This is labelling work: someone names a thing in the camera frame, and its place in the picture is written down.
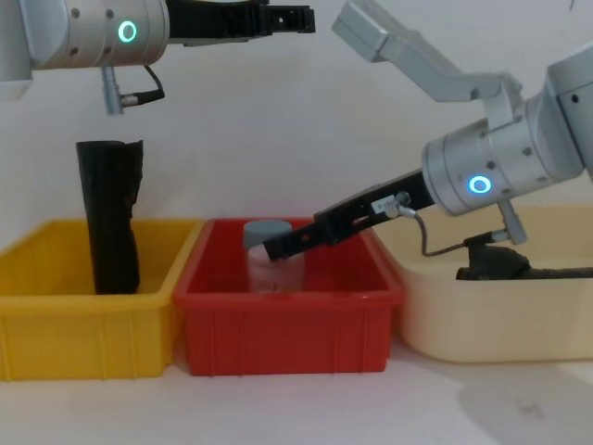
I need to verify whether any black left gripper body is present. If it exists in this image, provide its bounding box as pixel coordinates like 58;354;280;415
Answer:
165;0;272;48

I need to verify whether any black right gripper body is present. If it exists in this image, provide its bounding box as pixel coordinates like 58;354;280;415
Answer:
313;168;437;248

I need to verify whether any white bottle with grey cap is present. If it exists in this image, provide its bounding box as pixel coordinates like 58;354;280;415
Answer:
243;219;308;294

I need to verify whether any red plastic bin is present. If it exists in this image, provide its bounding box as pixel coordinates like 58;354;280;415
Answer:
171;217;405;378

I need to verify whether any black crumpled item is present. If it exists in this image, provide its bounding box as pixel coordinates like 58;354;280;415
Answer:
454;231;593;282

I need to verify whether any cream plastic basin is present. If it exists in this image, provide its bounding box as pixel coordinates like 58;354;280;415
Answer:
376;203;593;364

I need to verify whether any black upright rolled bag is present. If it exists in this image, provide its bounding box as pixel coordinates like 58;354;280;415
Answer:
75;138;145;296

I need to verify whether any yellow plastic bin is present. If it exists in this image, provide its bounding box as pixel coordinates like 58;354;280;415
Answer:
0;218;206;383

